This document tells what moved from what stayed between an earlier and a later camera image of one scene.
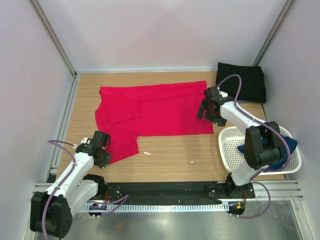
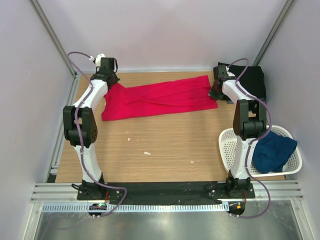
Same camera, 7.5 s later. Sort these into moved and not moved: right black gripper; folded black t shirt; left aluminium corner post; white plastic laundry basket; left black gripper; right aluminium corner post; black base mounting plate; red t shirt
Moved: left black gripper; red t shirt; right black gripper
Not moved: right aluminium corner post; black base mounting plate; white plastic laundry basket; folded black t shirt; left aluminium corner post
